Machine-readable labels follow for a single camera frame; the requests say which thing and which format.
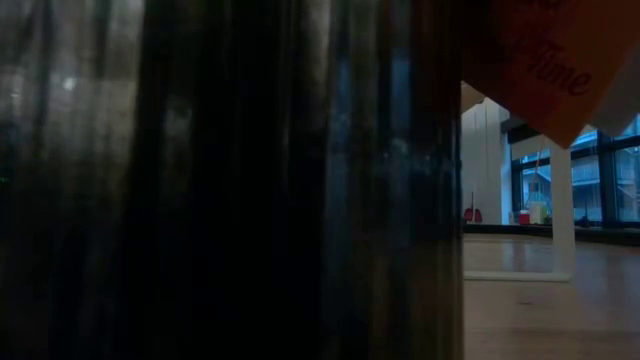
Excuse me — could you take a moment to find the red dustpan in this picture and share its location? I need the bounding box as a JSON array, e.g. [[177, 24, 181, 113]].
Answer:
[[463, 191, 484, 224]]

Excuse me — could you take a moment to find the white green bottle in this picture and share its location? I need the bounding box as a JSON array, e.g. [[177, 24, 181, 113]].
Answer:
[[529, 198, 550, 226]]

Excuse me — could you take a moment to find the white perforated metal tray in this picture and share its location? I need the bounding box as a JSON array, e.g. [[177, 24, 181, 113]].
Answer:
[[463, 132, 577, 283]]

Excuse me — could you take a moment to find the black aluminium table frame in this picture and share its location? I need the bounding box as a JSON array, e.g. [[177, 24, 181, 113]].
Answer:
[[462, 222, 640, 247]]

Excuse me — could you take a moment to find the black window frame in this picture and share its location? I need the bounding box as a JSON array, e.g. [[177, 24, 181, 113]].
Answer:
[[508, 113, 640, 230]]

